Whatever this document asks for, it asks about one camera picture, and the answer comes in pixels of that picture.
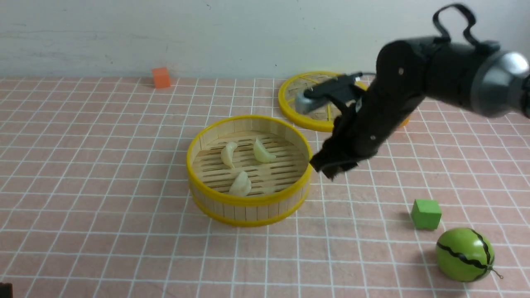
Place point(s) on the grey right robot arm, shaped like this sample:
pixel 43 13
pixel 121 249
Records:
pixel 486 81

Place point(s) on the orange yellow toy pear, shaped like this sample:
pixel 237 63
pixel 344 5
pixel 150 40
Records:
pixel 405 122

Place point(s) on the pink grid tablecloth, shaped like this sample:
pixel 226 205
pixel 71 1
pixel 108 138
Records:
pixel 95 203

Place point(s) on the orange cube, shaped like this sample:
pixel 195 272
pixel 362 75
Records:
pixel 161 77

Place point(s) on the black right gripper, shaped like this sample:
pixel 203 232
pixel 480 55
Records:
pixel 394 93

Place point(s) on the green cube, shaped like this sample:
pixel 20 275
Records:
pixel 426 214

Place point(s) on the yellow bamboo steamer lid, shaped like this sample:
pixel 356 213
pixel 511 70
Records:
pixel 326 118

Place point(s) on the pale green dumpling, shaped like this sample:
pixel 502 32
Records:
pixel 261 154

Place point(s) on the yellow-rimmed bamboo steamer tray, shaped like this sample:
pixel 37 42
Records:
pixel 279 188

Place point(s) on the green toy watermelon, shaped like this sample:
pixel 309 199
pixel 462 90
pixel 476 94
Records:
pixel 465 255

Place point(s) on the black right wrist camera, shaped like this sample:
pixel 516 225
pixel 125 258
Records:
pixel 339 91

